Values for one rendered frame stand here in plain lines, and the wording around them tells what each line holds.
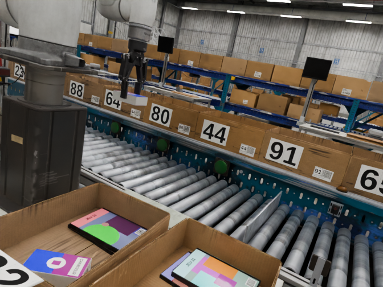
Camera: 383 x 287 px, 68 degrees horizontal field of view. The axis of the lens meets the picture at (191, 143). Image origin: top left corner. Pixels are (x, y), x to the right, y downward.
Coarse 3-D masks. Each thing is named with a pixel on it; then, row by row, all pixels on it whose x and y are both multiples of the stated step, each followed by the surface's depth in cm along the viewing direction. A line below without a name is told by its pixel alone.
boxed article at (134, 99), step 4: (116, 92) 117; (120, 92) 116; (128, 92) 121; (116, 96) 117; (128, 96) 114; (132, 96) 113; (136, 96) 112; (140, 96) 115; (144, 96) 118; (120, 100) 116; (124, 100) 115; (128, 100) 114; (132, 100) 113; (136, 100) 112; (140, 100) 114; (144, 100) 116; (132, 104) 113; (136, 104) 113; (140, 104) 115; (144, 104) 117
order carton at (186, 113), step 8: (160, 104) 172; (168, 104) 169; (176, 104) 201; (184, 104) 198; (192, 104) 194; (144, 112) 180; (176, 112) 167; (184, 112) 164; (192, 112) 162; (144, 120) 181; (176, 120) 168; (184, 120) 165; (192, 120) 162; (168, 128) 171; (176, 128) 168; (192, 128) 163; (192, 136) 163
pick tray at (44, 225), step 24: (72, 192) 84; (96, 192) 93; (120, 192) 90; (0, 216) 65; (24, 216) 71; (48, 216) 78; (72, 216) 86; (144, 216) 87; (168, 216) 81; (0, 240) 67; (24, 240) 73; (48, 240) 74; (72, 240) 76; (144, 240) 71; (96, 264) 69
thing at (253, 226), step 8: (280, 192) 129; (272, 200) 118; (264, 208) 109; (272, 208) 123; (256, 216) 101; (264, 216) 112; (248, 224) 94; (256, 224) 104; (248, 232) 96; (248, 240) 100
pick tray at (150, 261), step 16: (176, 224) 77; (192, 224) 82; (160, 240) 71; (176, 240) 80; (192, 240) 82; (208, 240) 80; (224, 240) 78; (144, 256) 66; (160, 256) 73; (176, 256) 78; (224, 256) 78; (240, 256) 76; (256, 256) 73; (272, 256) 72; (112, 272) 56; (128, 272) 62; (144, 272) 68; (160, 272) 71; (256, 272) 74; (272, 272) 72
